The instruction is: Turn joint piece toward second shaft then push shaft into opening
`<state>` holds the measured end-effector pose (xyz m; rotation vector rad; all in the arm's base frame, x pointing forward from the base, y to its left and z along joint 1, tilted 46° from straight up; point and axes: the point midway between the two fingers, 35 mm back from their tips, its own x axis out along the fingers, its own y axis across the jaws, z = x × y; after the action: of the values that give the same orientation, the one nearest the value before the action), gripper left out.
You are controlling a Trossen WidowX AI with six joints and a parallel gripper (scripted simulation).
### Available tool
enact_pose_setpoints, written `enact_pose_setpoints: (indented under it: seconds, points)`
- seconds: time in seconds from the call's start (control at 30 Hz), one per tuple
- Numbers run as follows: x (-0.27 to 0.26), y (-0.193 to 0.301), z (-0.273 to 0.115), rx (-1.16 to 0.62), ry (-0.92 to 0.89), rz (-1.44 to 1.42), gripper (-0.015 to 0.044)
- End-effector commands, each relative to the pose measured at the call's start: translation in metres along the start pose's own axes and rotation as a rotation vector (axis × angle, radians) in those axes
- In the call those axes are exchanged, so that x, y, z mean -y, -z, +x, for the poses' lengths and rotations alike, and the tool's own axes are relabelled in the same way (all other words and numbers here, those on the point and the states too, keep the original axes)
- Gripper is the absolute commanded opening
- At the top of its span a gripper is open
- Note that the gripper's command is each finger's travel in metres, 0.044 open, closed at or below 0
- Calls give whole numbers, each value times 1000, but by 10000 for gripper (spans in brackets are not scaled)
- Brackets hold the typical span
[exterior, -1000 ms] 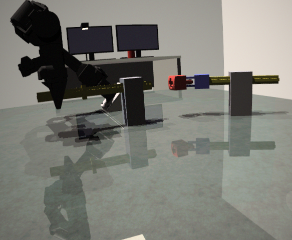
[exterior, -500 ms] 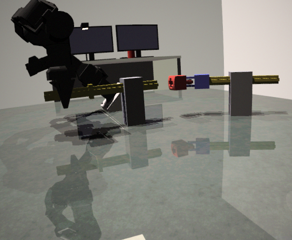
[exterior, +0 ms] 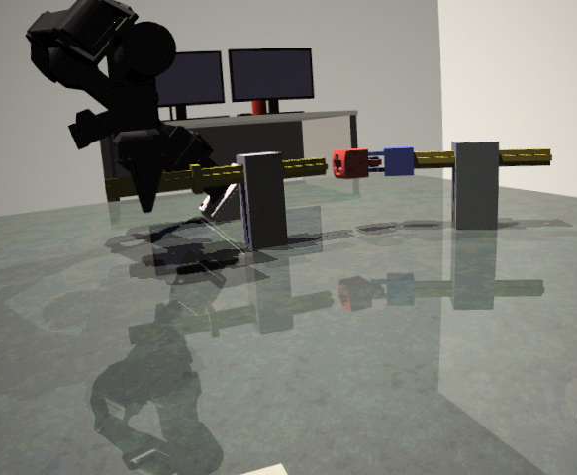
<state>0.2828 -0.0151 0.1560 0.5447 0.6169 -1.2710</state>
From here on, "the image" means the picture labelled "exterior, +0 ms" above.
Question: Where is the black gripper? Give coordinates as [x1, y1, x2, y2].
[110, 85, 171, 214]

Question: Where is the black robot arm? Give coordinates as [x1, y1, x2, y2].
[26, 0, 220, 172]

